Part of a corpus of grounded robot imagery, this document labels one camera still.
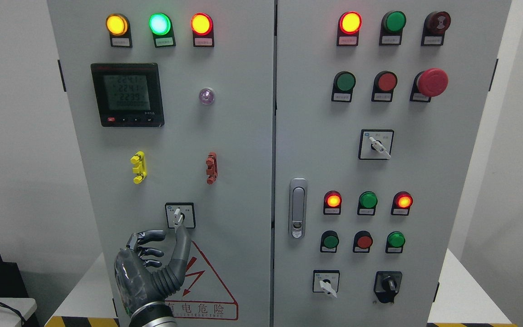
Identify red push button second row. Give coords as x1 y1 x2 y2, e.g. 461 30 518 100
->
371 70 398 102

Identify red lit indicator lower right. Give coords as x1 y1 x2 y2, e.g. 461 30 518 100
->
391 191 413 216

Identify dark red buzzer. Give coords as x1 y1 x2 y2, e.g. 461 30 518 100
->
421 11 452 46

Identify white rotary switch door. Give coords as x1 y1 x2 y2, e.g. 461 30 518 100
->
164 202 196 228

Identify yellow terminal connector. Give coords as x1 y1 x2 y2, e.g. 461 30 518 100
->
129 151 148 184

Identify red electric hazard warning sticker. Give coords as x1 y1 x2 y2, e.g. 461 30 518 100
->
166 241 239 321

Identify silver door handle lock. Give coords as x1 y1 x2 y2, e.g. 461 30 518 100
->
289 178 307 238

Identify red indicator light left door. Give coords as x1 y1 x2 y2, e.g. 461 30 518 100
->
191 12 214 47

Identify green push button lower left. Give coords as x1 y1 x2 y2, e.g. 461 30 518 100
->
320 230 340 253

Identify grey cabinet door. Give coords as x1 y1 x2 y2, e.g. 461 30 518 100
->
273 0 511 327
48 0 275 327

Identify red emergency stop button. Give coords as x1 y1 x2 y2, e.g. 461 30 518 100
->
410 68 449 102

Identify small clear purple lamp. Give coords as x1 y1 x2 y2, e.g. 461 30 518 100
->
198 87 215 105

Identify green push button top row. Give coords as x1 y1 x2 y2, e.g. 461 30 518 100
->
379 10 406 46

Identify grey cabinet right door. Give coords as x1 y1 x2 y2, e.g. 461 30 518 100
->
273 0 511 327

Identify red push button lower middle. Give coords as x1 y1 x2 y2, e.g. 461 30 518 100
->
353 231 373 253

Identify green push button second row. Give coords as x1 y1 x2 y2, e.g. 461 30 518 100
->
331 71 356 102

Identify red lit indicator lower left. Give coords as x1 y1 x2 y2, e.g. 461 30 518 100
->
322 190 342 215

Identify white rotary switch upper right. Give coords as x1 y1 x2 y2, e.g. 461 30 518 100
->
358 129 394 160

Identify yellow indicator light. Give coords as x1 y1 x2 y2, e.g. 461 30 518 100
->
105 13 132 48

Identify green indicator lower middle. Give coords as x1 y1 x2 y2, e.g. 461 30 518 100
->
357 191 378 216

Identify white rotary switch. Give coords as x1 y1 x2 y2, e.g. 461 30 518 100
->
358 129 394 160
312 270 340 298

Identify white rotary switch bottom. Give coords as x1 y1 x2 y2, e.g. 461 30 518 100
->
312 270 340 298

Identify red terminal connector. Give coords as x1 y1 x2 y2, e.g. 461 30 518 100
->
205 152 218 185

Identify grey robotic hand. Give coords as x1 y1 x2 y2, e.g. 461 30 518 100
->
114 225 191 321

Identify green lit indicator light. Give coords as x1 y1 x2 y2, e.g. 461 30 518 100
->
148 12 176 48

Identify black cable bottom left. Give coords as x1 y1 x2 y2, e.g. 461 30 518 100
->
0 291 28 327

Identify white box bottom left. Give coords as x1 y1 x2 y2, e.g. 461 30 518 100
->
0 297 37 327

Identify green push button lower right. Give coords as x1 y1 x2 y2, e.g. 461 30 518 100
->
385 231 405 254

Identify black selector knob switch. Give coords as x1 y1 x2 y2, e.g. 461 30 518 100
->
373 271 403 303

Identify red lit indicator top right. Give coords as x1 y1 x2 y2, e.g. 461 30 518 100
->
336 11 362 46

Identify black digital power meter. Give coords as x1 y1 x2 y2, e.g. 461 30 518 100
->
90 63 164 128

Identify red lit indicator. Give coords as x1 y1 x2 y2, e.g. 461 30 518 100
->
391 191 413 216
336 11 362 46
322 190 342 215

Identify grey cabinet left door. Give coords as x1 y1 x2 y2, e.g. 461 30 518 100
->
48 0 275 327

